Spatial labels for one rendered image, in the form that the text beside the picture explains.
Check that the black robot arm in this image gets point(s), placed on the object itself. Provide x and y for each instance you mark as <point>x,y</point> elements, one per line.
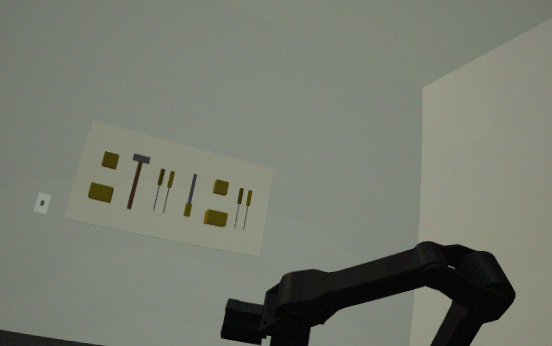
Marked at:
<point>479,288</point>

